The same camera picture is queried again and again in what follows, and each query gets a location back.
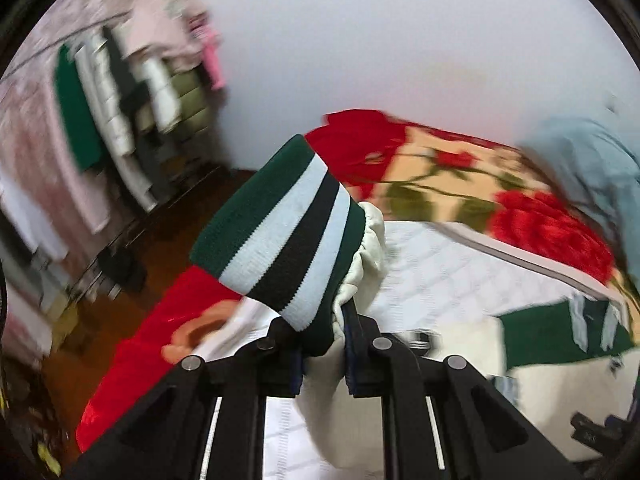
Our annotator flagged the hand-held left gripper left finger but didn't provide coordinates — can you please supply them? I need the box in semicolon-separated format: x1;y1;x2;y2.
65;317;308;480

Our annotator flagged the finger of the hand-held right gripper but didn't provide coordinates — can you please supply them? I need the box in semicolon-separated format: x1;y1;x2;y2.
570;410;632;461

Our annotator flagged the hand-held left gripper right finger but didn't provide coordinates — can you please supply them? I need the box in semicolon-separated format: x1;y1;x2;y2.
341;304;583;480

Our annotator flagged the green jacket with striped cuffs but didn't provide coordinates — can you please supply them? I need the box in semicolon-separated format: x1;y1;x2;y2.
189;135;633;466

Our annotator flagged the metal clothes rack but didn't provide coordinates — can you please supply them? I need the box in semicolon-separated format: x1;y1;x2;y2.
0;7;151;306

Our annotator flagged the white patterned mat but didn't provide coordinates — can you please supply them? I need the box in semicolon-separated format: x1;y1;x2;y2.
195;220;623;480

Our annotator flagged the red floral blanket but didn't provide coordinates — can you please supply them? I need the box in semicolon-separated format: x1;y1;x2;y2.
75;109;637;456

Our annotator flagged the blue quilt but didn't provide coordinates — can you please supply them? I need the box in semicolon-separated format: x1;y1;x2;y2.
517;114;640;273

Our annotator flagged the olive puffer jacket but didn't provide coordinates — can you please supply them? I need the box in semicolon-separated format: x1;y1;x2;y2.
135;66;213;136

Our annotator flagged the pink hanging toy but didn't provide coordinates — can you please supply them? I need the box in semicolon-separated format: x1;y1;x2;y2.
200;27;227;92

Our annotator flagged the white puffer jacket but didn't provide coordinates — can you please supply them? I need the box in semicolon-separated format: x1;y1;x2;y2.
75;27;183;213

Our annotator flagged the black hanging garment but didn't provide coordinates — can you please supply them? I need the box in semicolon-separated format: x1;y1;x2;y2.
102;27;173;201

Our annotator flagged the pink curtain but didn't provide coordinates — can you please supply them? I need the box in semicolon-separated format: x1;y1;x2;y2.
0;0;166;271

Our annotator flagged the green hanging garment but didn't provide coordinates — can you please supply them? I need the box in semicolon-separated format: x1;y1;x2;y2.
52;44;106;173

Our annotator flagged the pink fluffy coat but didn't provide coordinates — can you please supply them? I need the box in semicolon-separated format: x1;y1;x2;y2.
122;0;221;73

